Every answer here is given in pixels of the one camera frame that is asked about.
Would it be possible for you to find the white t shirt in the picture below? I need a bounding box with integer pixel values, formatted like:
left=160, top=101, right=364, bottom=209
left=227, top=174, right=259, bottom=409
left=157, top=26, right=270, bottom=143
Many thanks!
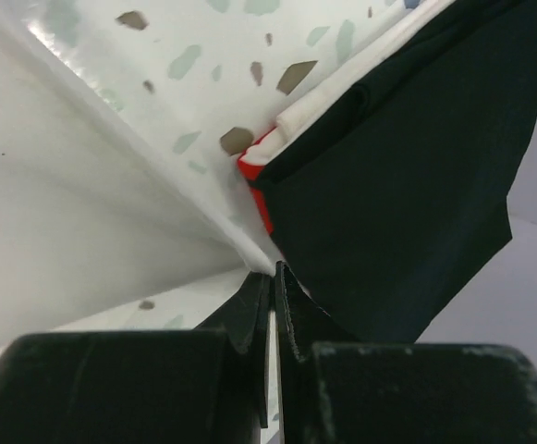
left=0, top=1, right=299, bottom=346
left=244, top=0, right=454, bottom=167

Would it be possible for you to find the folded red t shirt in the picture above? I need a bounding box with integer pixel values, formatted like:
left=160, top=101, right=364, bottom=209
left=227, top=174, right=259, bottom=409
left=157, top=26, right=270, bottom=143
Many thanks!
left=237, top=127, right=284, bottom=235

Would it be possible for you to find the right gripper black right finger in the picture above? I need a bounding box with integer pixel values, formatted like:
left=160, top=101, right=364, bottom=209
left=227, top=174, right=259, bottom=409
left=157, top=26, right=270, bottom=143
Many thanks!
left=274, top=264, right=537, bottom=443

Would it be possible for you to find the folded black t shirt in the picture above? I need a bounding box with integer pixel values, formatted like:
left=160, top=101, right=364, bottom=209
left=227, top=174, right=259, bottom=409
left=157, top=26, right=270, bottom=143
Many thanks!
left=256, top=1, right=537, bottom=342

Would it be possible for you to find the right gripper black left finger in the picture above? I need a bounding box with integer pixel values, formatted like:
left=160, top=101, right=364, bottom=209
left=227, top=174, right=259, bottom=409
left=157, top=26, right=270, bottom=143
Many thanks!
left=0, top=273, right=271, bottom=443

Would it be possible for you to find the folded white t shirt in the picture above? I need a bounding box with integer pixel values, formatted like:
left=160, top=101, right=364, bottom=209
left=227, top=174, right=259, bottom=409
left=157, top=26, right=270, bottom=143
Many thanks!
left=244, top=0, right=454, bottom=167

